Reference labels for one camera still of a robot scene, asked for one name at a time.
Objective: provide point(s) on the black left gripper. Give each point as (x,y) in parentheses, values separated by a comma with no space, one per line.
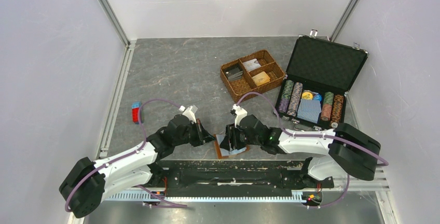
(203,135)

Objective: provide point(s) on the tan card box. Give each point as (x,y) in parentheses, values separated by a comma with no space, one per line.
(261,78)

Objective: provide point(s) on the grey striped chip row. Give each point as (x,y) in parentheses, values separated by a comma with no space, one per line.
(295,99)

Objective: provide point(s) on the white card stack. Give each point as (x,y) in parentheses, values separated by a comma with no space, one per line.
(251,65)

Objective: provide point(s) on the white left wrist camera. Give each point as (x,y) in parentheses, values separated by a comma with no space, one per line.
(189,112)

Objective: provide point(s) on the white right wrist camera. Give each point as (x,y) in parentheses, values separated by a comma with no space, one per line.
(239,113)

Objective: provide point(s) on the purple green chip row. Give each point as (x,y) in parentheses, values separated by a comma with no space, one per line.
(285,96)

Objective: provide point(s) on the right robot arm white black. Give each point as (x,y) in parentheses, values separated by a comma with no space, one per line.
(339,151)

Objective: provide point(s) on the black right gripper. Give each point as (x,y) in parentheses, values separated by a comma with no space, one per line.
(230,140)

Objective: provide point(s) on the blue round dealer chip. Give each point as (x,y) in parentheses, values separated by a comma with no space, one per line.
(317,97)

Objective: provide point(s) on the brown leather card holder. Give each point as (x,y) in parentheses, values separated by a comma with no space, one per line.
(226,153)

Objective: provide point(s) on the brown poker chip row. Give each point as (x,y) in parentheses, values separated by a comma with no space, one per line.
(336,110)

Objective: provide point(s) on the black card stack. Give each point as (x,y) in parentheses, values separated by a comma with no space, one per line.
(233,72)

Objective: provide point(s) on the green pink chip row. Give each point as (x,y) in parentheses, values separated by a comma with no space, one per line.
(327,106)

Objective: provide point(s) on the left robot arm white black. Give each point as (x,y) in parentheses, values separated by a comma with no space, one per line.
(91,182)

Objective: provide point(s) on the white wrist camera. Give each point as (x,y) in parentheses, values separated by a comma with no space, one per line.
(189,112)
(239,113)

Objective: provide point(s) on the woven wicker divided basket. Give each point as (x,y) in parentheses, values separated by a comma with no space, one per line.
(245,84)

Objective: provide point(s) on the blue playing card deck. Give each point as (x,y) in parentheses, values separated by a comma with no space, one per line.
(309,110)

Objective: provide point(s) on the yellow dealer button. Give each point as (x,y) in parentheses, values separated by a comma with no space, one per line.
(307,95)

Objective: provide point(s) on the black poker chip case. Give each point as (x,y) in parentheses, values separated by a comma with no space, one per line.
(322,66)

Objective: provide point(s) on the red blue toy block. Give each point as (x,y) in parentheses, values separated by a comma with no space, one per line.
(136,109)

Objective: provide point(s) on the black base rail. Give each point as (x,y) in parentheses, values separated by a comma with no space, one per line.
(232,178)

